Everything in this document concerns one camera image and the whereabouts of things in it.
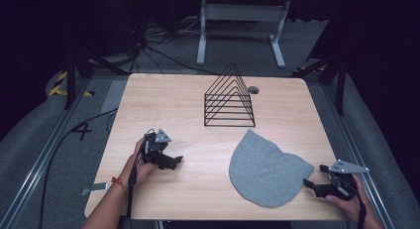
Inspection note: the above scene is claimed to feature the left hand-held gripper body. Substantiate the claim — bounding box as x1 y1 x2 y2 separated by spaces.
141 128 173 168

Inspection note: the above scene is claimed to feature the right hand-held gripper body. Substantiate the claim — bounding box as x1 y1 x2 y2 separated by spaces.
321 159 370 202

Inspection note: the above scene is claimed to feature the grey knitted hat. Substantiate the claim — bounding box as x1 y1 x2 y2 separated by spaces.
228 129 316 209

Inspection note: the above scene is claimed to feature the person's left hand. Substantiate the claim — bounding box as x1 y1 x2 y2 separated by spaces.
126 137 157 187

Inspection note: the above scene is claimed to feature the person's right hand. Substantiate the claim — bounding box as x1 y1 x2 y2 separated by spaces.
324 173 368 224

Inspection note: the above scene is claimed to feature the grey tape strip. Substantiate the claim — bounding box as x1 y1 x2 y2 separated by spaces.
79 181 109 196

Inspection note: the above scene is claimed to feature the black metal stand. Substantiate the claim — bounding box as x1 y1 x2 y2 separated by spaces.
63 45 130 111
290 55 348 117

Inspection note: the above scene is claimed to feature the yellow black hazard tape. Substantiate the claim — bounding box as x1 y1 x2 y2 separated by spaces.
48 70 95 98

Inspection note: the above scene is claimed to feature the aluminium floor rail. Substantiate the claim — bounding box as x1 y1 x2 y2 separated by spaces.
321 84 395 229
0 77 94 229

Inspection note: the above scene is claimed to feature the left hand-held gripper cable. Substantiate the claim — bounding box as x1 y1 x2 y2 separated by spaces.
126 129 157 220

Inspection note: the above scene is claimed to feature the hand-held gripper cable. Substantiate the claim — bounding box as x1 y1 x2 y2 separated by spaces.
126 129 157 220
330 174 368 229

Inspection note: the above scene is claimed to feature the right hand-held gripper cable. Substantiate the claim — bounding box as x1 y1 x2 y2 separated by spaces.
330 174 368 229

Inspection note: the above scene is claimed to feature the red string bracelet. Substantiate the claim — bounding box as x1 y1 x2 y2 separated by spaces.
110 176 129 194

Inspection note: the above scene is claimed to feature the black wire triangular rack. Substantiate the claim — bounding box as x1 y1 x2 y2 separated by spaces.
203 61 258 128

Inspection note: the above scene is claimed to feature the black floor cable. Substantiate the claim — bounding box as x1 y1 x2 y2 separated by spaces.
38 107 119 229

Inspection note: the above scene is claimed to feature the bundle of black cables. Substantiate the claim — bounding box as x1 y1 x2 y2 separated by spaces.
127 15 219 76

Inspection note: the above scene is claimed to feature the white metal desk frame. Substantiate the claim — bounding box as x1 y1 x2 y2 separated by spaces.
195 0 292 70

